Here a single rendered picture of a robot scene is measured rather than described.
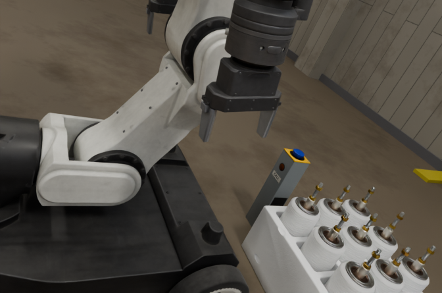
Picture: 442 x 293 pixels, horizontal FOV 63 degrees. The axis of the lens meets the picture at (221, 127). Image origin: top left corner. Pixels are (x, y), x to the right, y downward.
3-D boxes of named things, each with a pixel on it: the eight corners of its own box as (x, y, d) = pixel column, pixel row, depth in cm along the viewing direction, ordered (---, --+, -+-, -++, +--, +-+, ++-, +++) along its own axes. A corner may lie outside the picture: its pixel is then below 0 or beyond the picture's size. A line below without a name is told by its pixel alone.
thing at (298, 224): (294, 247, 117) (322, 206, 109) (291, 266, 108) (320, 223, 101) (269, 232, 118) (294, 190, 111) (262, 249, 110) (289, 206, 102)
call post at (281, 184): (252, 231, 127) (294, 162, 114) (245, 216, 132) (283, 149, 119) (268, 230, 130) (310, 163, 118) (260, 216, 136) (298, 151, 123)
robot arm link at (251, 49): (218, 119, 49) (237, 33, 43) (192, 89, 56) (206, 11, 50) (291, 116, 55) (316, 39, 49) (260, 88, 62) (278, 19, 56)
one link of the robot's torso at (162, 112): (65, 205, 72) (218, 15, 62) (59, 146, 87) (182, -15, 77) (128, 222, 82) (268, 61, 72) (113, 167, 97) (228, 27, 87)
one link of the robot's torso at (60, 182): (31, 214, 70) (43, 160, 64) (31, 152, 85) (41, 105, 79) (133, 213, 81) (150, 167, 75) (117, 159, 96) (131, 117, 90)
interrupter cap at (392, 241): (398, 249, 106) (400, 248, 106) (376, 240, 105) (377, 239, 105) (391, 232, 113) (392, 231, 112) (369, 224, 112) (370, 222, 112)
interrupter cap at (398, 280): (395, 289, 89) (396, 287, 89) (369, 265, 94) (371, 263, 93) (405, 279, 95) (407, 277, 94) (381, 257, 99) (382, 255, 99)
